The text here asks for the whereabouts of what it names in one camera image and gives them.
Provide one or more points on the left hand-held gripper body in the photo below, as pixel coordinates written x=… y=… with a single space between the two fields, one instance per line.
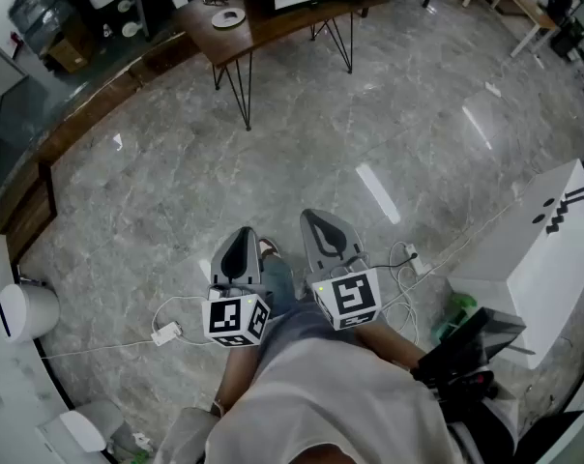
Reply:
x=224 y=317

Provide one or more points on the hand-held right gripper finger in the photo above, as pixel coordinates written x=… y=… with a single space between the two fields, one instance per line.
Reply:
x=307 y=249
x=351 y=240

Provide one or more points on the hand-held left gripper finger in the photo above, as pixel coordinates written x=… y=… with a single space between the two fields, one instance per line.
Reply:
x=216 y=269
x=257 y=264

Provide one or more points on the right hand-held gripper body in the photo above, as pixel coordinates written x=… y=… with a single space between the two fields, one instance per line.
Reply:
x=350 y=298

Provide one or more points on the white round plate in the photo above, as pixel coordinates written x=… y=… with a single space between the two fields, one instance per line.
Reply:
x=228 y=21

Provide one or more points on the person's left forearm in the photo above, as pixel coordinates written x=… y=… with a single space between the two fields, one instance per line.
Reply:
x=239 y=375

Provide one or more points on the person's right forearm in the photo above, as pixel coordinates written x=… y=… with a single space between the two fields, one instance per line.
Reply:
x=388 y=348

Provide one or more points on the person's brown shoe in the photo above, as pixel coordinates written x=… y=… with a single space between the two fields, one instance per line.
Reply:
x=269 y=247

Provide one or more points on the person's grey trousers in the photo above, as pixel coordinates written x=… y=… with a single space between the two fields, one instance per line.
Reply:
x=280 y=283

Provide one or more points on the green plastic object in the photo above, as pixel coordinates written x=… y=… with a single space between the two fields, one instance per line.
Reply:
x=454 y=314

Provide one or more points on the person's white shirt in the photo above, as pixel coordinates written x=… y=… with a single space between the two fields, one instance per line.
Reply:
x=321 y=404

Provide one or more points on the white rounded appliance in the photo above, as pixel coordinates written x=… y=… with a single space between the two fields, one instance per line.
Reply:
x=86 y=428

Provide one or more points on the white printed cabinet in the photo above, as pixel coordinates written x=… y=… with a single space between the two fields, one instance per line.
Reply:
x=538 y=269

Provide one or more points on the white cylindrical bin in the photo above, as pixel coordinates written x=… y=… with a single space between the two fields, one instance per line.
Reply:
x=26 y=312

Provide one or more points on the dark wooden platform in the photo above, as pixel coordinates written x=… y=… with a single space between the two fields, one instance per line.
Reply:
x=79 y=114

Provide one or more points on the white floor power strip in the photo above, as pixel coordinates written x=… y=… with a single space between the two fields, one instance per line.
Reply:
x=493 y=89

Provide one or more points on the dark wooden hairpin-leg table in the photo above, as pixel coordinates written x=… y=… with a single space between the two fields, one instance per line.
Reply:
x=268 y=32

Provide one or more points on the white curved counter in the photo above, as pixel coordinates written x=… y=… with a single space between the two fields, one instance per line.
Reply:
x=7 y=380

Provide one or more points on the brown cardboard box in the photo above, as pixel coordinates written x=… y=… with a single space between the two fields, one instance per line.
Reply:
x=72 y=49

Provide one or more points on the black eyeglasses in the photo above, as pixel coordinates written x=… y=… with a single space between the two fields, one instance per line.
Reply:
x=215 y=1

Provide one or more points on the glass panel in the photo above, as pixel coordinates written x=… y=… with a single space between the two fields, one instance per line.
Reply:
x=7 y=104

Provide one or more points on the clear water jug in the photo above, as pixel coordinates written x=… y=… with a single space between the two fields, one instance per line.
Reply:
x=40 y=10

